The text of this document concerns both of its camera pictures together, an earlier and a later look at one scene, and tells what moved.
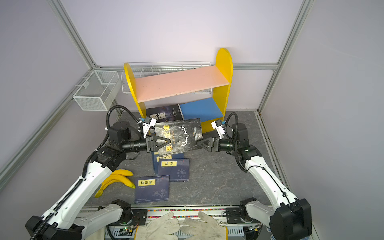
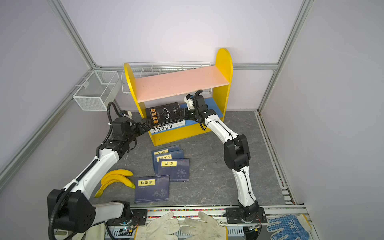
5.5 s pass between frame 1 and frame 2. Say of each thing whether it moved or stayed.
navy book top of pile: stayed
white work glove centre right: stayed
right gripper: moved
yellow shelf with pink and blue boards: stayed
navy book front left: stayed
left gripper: moved
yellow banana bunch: stayed
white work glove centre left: stayed
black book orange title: moved
